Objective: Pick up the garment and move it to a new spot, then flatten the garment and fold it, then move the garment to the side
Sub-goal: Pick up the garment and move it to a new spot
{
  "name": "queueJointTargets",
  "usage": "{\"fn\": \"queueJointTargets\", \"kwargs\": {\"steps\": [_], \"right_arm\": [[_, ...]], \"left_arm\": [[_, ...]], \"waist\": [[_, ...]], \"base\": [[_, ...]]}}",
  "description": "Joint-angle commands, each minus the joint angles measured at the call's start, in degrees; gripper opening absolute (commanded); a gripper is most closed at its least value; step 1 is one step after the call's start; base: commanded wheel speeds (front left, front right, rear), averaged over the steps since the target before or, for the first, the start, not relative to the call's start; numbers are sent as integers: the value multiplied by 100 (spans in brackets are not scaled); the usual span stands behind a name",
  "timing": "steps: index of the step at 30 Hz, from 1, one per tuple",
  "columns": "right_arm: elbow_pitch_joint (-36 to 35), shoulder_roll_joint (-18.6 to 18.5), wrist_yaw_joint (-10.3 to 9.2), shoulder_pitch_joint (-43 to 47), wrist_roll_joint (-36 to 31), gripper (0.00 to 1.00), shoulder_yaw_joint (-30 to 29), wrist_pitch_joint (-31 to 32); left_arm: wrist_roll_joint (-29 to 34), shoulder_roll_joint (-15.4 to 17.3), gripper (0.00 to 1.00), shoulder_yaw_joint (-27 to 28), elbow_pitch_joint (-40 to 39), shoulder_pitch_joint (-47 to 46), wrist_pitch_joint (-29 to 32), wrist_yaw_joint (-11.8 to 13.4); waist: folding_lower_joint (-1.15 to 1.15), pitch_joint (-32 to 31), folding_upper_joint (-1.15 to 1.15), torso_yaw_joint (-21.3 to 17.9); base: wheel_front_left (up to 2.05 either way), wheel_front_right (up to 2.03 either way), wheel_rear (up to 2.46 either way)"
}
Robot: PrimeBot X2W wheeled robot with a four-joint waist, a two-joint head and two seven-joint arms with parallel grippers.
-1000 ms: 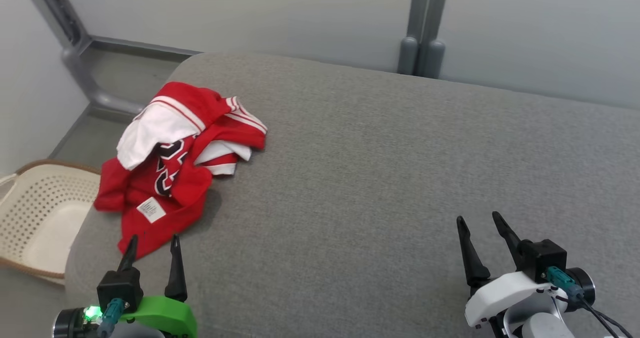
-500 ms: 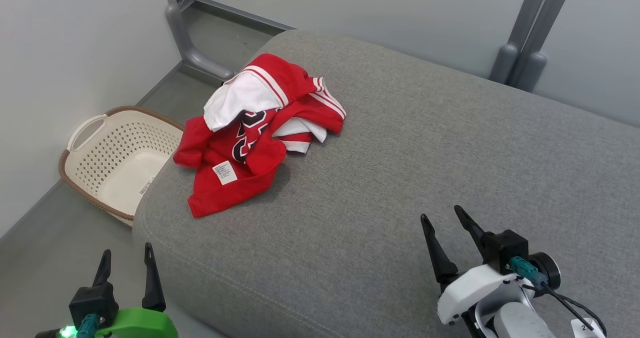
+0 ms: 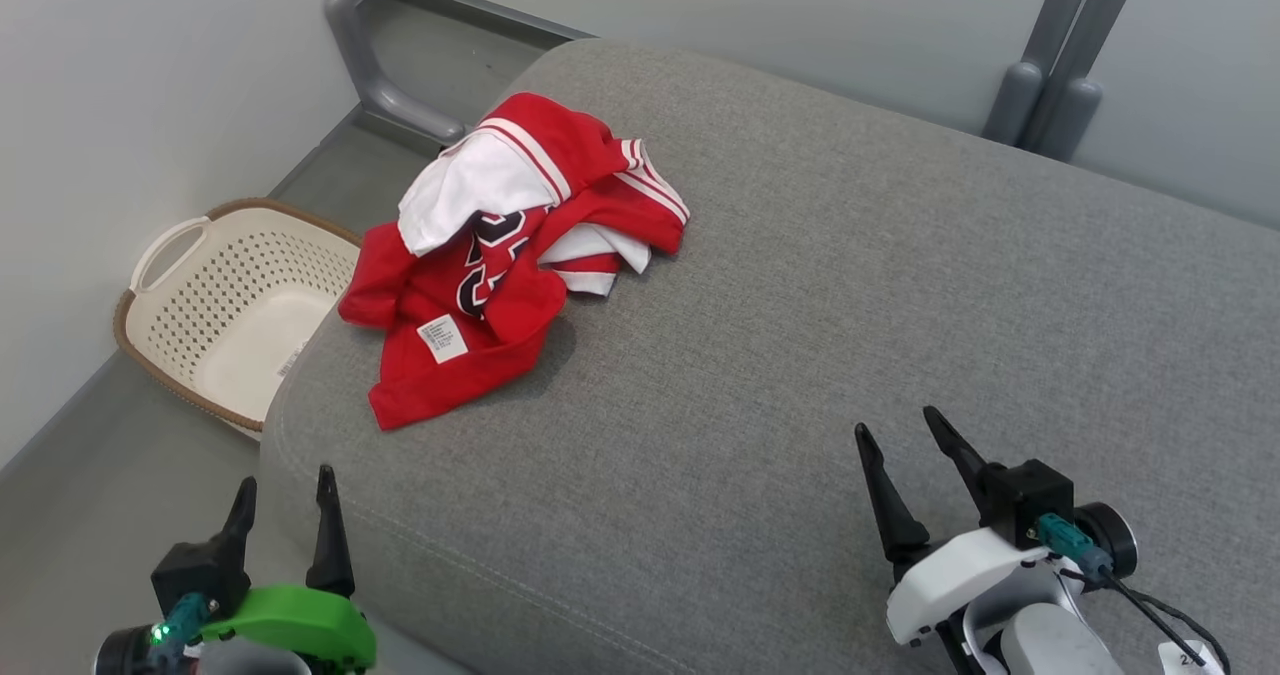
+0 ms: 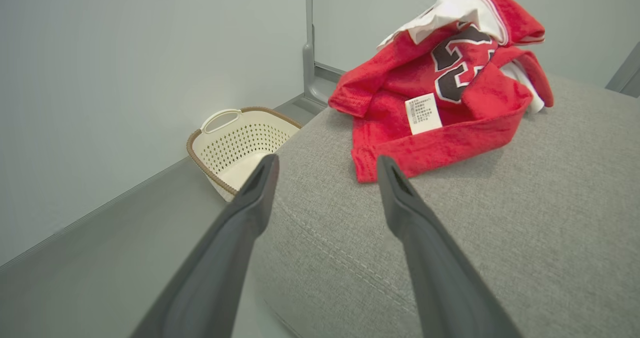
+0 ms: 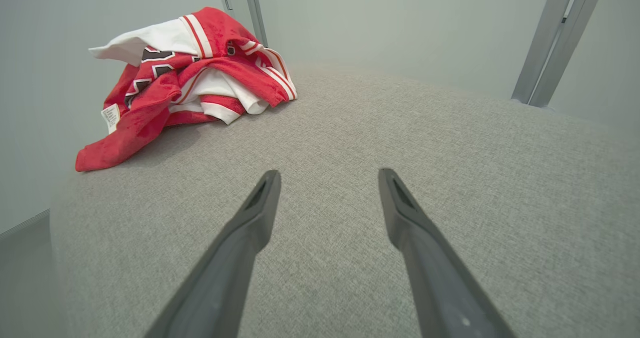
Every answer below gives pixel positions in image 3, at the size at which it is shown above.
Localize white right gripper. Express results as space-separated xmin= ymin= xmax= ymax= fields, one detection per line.
xmin=855 ymin=406 xmax=1053 ymax=648

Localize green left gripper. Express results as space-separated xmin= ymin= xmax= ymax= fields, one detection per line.
xmin=200 ymin=464 xmax=378 ymax=672

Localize red pants with white panels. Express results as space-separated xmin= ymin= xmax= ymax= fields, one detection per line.
xmin=370 ymin=92 xmax=691 ymax=431

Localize grey fabric sofa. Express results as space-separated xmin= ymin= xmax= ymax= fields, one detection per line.
xmin=258 ymin=38 xmax=1280 ymax=675

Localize cream laundry basket brown rim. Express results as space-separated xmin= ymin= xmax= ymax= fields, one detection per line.
xmin=113 ymin=198 xmax=363 ymax=443

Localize red jersey shirt number 23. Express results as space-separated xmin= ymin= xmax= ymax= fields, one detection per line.
xmin=338 ymin=205 xmax=651 ymax=346

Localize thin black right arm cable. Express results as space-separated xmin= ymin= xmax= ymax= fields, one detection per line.
xmin=1060 ymin=565 xmax=1233 ymax=675

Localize white cable tag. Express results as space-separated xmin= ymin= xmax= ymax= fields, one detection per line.
xmin=1158 ymin=640 xmax=1226 ymax=675

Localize grey metal double post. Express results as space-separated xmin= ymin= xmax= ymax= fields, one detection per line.
xmin=982 ymin=0 xmax=1151 ymax=163

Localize grey metal frame leg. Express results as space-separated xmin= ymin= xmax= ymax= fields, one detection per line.
xmin=320 ymin=0 xmax=471 ymax=148

